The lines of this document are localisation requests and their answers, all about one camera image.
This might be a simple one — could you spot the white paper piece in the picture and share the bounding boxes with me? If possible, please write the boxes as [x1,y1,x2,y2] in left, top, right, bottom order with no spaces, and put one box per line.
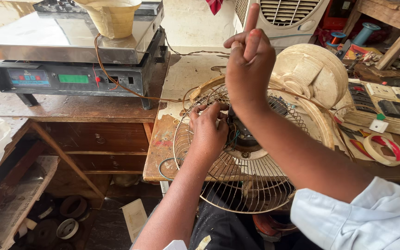
[120,198,149,243]

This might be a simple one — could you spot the cream paper-wrapped container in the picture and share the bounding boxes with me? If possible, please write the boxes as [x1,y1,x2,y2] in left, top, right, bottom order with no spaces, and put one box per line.
[73,0,142,39]

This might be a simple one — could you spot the newspaper sheet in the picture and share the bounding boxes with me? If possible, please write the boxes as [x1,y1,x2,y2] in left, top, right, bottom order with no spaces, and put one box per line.
[0,155,60,250]

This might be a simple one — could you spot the brown cable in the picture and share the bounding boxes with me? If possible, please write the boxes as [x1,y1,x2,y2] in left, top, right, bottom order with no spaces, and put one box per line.
[94,33,357,164]

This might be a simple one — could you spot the blue wire loop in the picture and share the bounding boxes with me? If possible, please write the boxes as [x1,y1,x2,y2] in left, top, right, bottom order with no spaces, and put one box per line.
[158,157,184,182]

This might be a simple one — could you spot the black trousers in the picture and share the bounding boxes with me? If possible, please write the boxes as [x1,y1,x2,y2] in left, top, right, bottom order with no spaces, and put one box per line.
[189,182,322,250]

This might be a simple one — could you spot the steel digital weighing scale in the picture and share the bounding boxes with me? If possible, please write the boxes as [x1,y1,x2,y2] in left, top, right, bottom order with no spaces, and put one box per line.
[0,0,170,110]

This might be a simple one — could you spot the small copper wire spool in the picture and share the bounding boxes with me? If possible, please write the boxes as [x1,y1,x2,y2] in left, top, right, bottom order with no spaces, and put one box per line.
[326,31,347,48]

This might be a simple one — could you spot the wire fan guard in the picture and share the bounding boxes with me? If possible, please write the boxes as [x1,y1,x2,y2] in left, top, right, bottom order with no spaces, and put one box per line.
[173,83,310,214]

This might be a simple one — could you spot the cream fan base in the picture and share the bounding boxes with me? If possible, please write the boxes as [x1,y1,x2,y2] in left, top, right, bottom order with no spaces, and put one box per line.
[269,43,349,109]

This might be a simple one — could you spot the black fan motor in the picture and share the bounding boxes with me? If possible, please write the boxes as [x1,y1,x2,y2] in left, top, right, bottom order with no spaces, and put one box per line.
[226,104,267,150]

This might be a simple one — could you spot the wooden switch board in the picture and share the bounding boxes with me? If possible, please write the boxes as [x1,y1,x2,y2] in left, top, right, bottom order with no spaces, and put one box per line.
[335,78,400,140]

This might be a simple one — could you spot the red-handled pliers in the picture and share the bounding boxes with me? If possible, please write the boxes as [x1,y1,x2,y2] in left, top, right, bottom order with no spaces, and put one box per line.
[339,124,400,162]

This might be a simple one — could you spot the thin copper wire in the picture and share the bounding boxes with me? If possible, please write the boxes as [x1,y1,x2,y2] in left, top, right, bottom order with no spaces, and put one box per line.
[161,28,231,57]

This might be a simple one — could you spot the wooden drawer cabinet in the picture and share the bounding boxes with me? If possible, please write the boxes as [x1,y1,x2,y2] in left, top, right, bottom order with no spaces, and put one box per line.
[26,120,154,200]

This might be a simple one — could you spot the tall blue wire spool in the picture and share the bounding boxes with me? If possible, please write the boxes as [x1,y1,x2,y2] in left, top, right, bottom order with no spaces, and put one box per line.
[352,22,382,48]

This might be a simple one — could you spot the white square socket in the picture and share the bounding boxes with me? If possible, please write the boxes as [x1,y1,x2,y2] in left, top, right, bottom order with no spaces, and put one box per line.
[369,113,389,134]

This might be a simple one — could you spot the person's right hand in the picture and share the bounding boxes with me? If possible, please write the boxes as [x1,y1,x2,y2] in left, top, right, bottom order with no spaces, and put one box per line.
[223,3,276,112]

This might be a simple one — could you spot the heap of round parts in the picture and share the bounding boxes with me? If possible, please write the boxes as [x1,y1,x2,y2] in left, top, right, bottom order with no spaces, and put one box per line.
[11,193,91,250]

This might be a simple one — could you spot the white air cooler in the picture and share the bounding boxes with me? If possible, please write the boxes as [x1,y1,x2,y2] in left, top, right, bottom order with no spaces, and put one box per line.
[234,0,331,48]

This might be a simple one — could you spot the light blue shirt sleeve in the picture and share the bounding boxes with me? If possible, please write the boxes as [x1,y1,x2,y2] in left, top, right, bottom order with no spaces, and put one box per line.
[290,176,400,250]

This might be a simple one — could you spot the white tape roll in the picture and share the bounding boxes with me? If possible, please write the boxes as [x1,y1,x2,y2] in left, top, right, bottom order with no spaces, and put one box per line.
[363,134,400,167]

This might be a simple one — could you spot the person's left hand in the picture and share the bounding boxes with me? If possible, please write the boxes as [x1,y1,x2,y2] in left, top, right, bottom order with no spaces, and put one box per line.
[188,102,230,158]

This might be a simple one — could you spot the red cloth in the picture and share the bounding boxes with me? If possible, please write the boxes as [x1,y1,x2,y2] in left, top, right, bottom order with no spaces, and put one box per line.
[206,0,224,16]

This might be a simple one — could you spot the wooden stool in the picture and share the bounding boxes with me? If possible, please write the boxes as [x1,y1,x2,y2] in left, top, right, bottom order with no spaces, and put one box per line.
[342,0,400,71]

